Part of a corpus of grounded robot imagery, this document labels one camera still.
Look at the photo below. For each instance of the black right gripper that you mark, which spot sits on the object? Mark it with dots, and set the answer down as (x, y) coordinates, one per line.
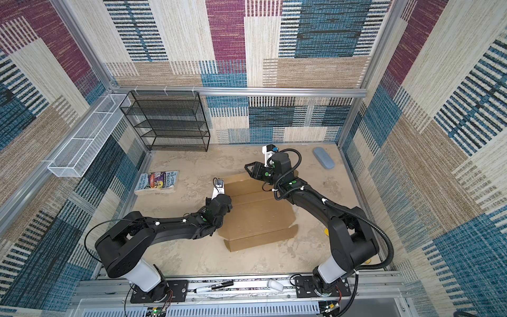
(257, 168)

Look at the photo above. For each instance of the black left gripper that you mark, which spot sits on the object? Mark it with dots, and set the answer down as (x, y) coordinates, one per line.
(208, 201)

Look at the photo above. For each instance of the brown cardboard box sheet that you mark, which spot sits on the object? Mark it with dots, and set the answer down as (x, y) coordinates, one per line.
(256, 218)

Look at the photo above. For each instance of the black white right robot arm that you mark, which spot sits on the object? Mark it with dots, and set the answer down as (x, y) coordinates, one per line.
(352, 240)

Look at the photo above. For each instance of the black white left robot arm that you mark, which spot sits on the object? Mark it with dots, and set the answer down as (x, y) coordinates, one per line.
(122, 247)

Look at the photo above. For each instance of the blue-grey glasses case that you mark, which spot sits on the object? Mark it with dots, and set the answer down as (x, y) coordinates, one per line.
(323, 158)

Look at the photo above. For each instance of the colourful paperback book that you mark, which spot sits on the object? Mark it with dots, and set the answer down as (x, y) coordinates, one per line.
(157, 183)

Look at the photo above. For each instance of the black white marker pen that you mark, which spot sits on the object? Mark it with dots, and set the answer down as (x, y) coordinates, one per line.
(213, 287)

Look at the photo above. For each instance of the small white plastic piece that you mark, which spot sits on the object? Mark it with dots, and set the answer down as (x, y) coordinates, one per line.
(275, 285)

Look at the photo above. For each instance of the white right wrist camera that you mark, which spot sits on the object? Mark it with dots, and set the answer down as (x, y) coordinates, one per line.
(268, 151)

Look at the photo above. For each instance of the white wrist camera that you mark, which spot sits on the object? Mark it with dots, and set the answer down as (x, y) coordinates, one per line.
(268, 151)
(218, 185)

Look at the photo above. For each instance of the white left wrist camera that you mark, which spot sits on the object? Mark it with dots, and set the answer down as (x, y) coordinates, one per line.
(218, 185)

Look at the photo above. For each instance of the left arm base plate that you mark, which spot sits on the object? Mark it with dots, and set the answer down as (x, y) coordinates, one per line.
(174, 291)

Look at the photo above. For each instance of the black wire shelf rack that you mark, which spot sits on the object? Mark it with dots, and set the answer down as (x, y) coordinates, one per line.
(168, 120)

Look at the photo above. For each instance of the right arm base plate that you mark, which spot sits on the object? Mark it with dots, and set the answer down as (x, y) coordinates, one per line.
(305, 287)

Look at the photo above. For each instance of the white wire mesh basket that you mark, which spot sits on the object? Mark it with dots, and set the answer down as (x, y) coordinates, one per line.
(78, 154)

